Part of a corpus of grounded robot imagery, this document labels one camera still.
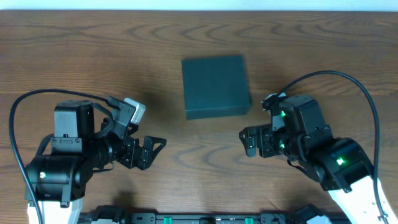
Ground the black gift box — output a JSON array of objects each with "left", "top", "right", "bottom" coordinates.
[{"left": 181, "top": 55, "right": 251, "bottom": 119}]

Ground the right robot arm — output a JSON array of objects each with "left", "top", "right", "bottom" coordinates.
[{"left": 239, "top": 95, "right": 397, "bottom": 223}]

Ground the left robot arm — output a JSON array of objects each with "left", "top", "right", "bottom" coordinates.
[{"left": 25, "top": 96, "right": 167, "bottom": 223}]

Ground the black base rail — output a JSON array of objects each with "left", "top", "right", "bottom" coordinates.
[{"left": 77, "top": 204, "right": 350, "bottom": 224}]

